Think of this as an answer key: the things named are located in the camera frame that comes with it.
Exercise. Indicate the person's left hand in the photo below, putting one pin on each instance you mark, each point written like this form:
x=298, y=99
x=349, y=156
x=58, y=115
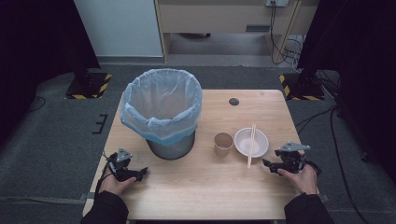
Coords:
x=113, y=186

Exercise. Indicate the wall power socket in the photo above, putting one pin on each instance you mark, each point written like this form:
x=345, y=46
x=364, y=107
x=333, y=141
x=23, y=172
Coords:
x=276, y=2

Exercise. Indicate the pale blue trash bag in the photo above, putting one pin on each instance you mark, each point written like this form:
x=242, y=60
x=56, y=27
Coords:
x=162, y=99

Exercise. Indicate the black stand base striped tape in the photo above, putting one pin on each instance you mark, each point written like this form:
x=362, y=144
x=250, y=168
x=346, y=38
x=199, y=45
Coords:
x=88, y=85
x=303, y=88

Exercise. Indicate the person's right hand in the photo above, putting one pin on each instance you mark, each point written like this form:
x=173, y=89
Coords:
x=306, y=180

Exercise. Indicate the black mesh metal trash can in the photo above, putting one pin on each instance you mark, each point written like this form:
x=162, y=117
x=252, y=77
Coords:
x=171, y=150

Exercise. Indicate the light wooden desk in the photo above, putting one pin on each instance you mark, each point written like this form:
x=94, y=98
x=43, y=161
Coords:
x=214, y=18

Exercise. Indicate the black curtain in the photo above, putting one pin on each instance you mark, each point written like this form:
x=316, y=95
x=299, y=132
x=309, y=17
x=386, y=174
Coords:
x=364, y=62
x=34, y=46

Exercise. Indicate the brown paper cup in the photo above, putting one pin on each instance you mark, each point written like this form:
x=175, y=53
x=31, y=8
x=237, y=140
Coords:
x=223, y=148

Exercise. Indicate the dark round table grommet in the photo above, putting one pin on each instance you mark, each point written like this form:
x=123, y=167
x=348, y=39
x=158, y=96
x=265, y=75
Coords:
x=233, y=101

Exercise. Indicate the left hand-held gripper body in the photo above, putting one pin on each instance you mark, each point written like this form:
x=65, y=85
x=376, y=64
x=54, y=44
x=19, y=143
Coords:
x=124, y=155

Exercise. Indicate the wooden chopstick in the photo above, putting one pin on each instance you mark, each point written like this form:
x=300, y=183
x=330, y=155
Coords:
x=254, y=132
x=249, y=157

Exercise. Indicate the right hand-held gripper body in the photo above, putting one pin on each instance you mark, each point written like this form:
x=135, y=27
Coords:
x=292, y=160

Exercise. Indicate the white disposable bowl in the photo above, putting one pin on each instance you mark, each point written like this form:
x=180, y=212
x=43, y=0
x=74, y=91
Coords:
x=261, y=142

